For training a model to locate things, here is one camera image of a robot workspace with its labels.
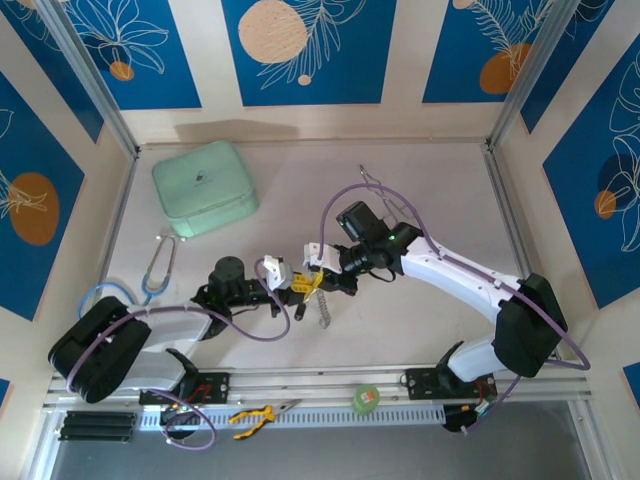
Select aluminium corner post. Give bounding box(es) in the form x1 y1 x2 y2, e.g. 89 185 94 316
487 0 586 151
37 0 142 160

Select blue panel large orange oval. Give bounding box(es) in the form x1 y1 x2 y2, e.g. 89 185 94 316
0 69 86 322

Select aluminium front rail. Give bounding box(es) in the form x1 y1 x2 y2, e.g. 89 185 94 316
42 362 594 409

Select blue stethoscope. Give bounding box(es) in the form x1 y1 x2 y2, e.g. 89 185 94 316
78 230 189 321

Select green tape roll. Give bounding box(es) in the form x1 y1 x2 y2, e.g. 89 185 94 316
352 383 381 416

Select blue panel beige circle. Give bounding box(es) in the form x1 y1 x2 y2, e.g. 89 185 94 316
222 0 399 107

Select aluminium side rail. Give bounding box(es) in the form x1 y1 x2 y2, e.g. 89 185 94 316
74 149 140 374
482 142 564 364

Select white slotted cable duct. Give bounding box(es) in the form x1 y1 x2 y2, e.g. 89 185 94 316
138 403 447 430

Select blue panel orange circle fern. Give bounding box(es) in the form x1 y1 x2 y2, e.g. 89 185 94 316
422 0 584 105

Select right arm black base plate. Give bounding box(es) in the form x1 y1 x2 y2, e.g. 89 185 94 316
403 367 497 401

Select mint green zip case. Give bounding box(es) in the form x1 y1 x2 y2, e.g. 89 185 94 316
151 139 261 239

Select metal wire clamp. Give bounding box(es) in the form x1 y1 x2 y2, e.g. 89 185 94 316
357 163 419 221

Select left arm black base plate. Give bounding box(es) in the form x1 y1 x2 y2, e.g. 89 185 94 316
172 372 231 404

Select black ribbed block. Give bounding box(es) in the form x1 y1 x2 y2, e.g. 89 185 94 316
58 410 137 444

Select blue panel white flower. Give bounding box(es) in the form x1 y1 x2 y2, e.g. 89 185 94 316
59 0 204 111

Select blue panel dark circle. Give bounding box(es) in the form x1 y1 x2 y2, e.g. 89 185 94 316
542 47 640 311

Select blue panel leaf lines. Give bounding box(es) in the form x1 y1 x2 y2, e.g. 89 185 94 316
0 0 105 146
519 0 640 136

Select yellow black pliers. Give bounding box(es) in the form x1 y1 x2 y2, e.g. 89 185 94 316
228 398 304 441

